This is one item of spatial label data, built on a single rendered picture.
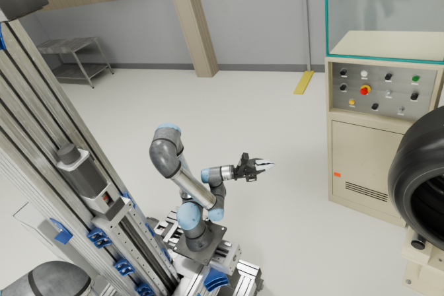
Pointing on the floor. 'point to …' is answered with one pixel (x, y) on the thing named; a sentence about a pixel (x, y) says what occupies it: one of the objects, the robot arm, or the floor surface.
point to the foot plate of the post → (411, 280)
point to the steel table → (85, 72)
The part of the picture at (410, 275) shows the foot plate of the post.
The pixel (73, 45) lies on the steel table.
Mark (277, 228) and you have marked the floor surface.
